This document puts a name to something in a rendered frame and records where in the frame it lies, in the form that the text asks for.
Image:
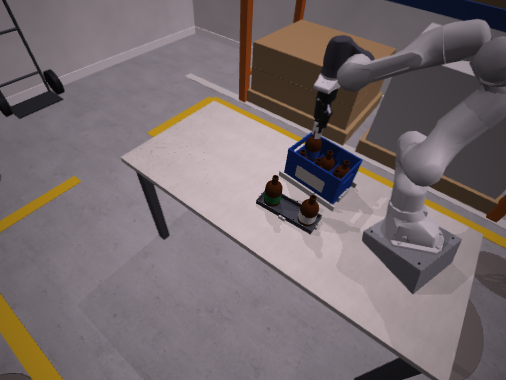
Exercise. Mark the brown bottle with blue label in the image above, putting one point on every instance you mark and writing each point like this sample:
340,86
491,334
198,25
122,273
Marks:
313,147

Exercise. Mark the brown bottle with green label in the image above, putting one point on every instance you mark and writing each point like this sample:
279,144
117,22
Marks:
273,192

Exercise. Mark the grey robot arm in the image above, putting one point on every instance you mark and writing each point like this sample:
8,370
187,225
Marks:
424,159

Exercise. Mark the blue crate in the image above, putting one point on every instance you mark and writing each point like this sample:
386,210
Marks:
317,179

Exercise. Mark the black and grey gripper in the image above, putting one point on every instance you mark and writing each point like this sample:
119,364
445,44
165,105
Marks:
322,115

